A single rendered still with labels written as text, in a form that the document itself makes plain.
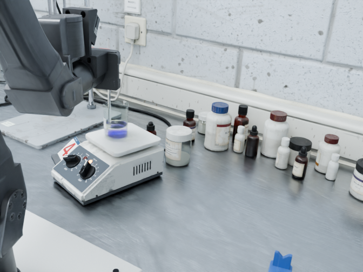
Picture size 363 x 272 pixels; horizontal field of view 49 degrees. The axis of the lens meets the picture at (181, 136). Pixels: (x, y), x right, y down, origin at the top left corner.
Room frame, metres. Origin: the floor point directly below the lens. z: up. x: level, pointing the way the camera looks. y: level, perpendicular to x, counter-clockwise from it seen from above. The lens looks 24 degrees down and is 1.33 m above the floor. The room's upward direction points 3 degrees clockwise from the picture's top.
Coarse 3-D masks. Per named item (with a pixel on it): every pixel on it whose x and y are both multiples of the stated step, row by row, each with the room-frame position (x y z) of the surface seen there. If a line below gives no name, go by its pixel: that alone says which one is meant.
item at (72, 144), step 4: (72, 140) 0.84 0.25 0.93; (68, 144) 0.83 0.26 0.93; (72, 144) 0.82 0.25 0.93; (76, 144) 0.82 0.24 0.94; (64, 148) 0.83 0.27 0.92; (68, 148) 0.82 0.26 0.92; (72, 148) 0.81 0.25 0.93; (60, 152) 0.82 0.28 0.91; (64, 152) 0.81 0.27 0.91; (68, 152) 0.80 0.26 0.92
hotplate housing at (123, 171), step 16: (80, 144) 0.75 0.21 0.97; (112, 160) 0.68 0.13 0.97; (128, 160) 0.69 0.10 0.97; (144, 160) 0.72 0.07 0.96; (160, 160) 0.75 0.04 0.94; (112, 176) 0.66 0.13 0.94; (128, 176) 0.69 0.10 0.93; (144, 176) 0.72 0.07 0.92; (80, 192) 0.63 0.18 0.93; (96, 192) 0.64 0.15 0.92; (112, 192) 0.67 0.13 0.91
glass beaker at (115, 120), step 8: (104, 104) 0.74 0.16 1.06; (112, 104) 0.78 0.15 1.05; (120, 104) 0.78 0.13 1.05; (128, 104) 0.77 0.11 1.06; (104, 112) 0.74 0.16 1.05; (112, 112) 0.73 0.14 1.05; (120, 112) 0.74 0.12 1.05; (104, 120) 0.74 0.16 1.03; (112, 120) 0.73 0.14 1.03; (120, 120) 0.74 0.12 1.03; (104, 128) 0.74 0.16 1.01; (112, 128) 0.73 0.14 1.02; (120, 128) 0.73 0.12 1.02; (104, 136) 0.74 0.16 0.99; (112, 136) 0.73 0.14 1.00; (120, 136) 0.73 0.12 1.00
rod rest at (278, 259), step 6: (276, 252) 0.48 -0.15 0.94; (276, 258) 0.48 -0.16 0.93; (282, 258) 0.48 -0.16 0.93; (288, 258) 0.48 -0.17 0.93; (270, 264) 0.48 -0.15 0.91; (276, 264) 0.48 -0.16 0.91; (282, 264) 0.48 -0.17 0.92; (288, 264) 0.47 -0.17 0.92; (270, 270) 0.47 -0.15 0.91; (276, 270) 0.47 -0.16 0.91; (282, 270) 0.47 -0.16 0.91; (288, 270) 0.47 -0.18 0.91
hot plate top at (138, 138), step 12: (96, 132) 0.77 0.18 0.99; (132, 132) 0.78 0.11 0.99; (144, 132) 0.79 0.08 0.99; (96, 144) 0.72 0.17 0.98; (108, 144) 0.72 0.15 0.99; (120, 144) 0.72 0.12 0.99; (132, 144) 0.72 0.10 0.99; (144, 144) 0.73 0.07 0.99; (156, 144) 0.75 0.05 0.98; (120, 156) 0.68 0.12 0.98
